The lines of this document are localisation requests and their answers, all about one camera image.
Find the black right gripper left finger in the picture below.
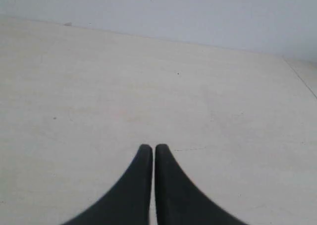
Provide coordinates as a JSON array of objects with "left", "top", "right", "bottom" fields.
[{"left": 65, "top": 144, "right": 153, "bottom": 225}]

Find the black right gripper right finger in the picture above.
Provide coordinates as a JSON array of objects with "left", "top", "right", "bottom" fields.
[{"left": 155, "top": 144, "right": 245, "bottom": 225}]

